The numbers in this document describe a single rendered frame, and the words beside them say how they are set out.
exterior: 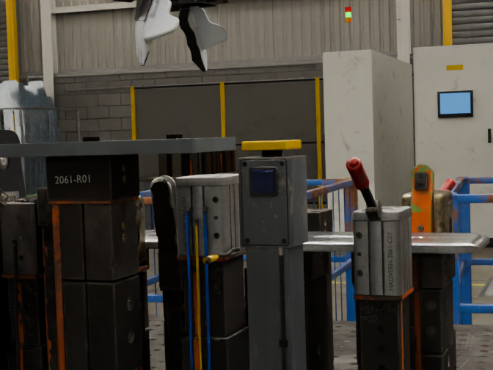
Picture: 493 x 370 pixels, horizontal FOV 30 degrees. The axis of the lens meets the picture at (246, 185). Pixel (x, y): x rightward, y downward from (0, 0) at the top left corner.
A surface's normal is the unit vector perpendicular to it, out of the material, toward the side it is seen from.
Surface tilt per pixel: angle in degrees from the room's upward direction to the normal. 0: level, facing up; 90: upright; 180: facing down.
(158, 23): 57
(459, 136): 90
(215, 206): 90
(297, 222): 90
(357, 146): 90
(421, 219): 78
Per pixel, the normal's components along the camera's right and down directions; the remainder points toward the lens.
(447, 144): -0.28, 0.06
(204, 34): -0.33, 0.58
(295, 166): 0.93, -0.01
